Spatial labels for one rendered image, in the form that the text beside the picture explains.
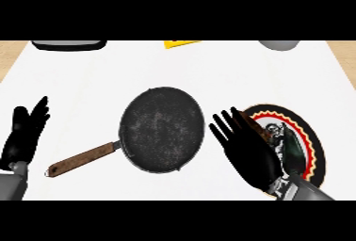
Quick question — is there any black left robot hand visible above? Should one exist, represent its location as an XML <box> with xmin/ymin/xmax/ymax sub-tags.
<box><xmin>0</xmin><ymin>95</ymin><xmax>51</xmax><ymax>172</ymax></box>

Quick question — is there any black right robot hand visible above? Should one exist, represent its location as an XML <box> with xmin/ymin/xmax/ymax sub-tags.
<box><xmin>206</xmin><ymin>106</ymin><xmax>285</xmax><ymax>193</ymax></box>

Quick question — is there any patterned round plate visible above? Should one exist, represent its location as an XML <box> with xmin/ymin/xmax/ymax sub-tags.
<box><xmin>240</xmin><ymin>104</ymin><xmax>326</xmax><ymax>198</ymax></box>

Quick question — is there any grey round object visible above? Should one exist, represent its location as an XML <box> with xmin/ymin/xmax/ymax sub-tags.
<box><xmin>256</xmin><ymin>40</ymin><xmax>301</xmax><ymax>52</ymax></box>

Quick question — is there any yellow flat object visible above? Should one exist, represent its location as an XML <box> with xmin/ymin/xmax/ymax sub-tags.
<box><xmin>162</xmin><ymin>40</ymin><xmax>202</xmax><ymax>50</ymax></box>

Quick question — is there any black pan with wooden handle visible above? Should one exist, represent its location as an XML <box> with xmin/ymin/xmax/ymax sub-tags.
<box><xmin>44</xmin><ymin>87</ymin><xmax>205</xmax><ymax>179</ymax></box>

